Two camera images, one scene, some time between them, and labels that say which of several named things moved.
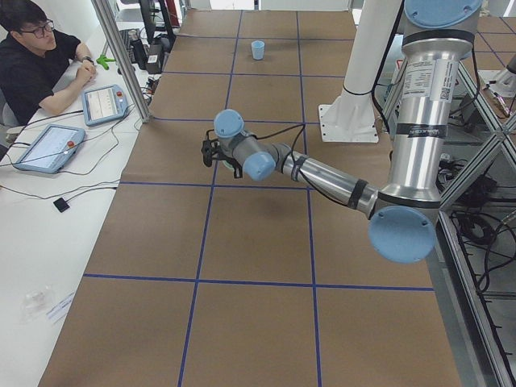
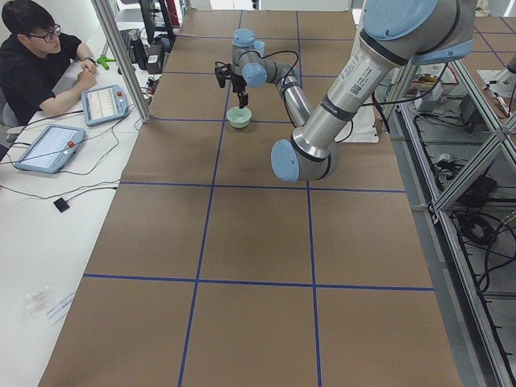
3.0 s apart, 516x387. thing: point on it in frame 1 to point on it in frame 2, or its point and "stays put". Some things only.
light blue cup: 258,49 stays put
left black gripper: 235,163 to 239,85
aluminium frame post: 123,58 stays put
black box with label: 155,59 stays put
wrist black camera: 207,149 to 222,72
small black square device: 61,205 stays put
